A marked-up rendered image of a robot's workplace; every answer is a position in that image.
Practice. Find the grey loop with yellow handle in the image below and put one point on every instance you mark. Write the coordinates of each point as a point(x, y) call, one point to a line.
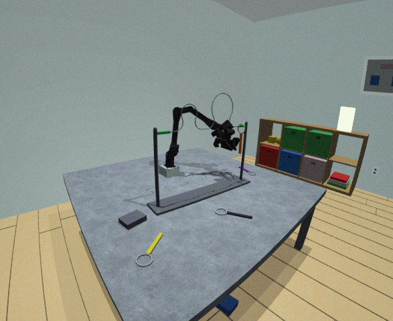
point(149, 251)

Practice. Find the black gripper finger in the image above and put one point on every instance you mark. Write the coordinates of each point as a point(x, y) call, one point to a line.
point(232, 144)
point(226, 145)

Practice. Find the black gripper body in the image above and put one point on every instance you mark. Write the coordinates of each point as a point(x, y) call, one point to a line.
point(220, 140)

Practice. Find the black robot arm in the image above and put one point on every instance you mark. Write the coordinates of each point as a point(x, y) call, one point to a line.
point(225, 128)

